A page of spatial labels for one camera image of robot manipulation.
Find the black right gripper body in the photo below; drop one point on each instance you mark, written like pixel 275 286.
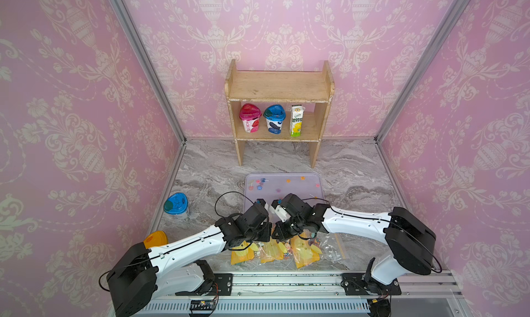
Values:
pixel 290 229

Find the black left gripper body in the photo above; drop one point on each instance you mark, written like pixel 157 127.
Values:
pixel 262 233

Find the ziploc candy bag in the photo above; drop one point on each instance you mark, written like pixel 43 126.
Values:
pixel 243 253
pixel 273 250
pixel 307 249

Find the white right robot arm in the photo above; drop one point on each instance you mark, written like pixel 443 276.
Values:
pixel 411 243

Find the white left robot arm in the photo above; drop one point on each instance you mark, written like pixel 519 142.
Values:
pixel 143 274

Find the lavender plastic tray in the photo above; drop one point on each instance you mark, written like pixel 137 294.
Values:
pixel 275 186

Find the blue lid cup on table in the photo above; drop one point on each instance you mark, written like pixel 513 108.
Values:
pixel 177 205

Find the orange lid cup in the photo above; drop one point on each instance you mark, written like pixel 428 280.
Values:
pixel 156 239

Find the green white juice carton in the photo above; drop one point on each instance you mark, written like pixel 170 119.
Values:
pixel 297 114

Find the blue lid yogurt cup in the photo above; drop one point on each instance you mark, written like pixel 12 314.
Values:
pixel 275 116

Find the pink lid yogurt cup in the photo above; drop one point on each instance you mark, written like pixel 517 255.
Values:
pixel 250 115

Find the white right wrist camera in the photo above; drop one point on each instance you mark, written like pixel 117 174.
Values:
pixel 279 211

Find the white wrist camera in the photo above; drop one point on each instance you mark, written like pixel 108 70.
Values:
pixel 279 211
pixel 261 202

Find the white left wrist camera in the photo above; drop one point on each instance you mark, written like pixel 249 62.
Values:
pixel 261 202

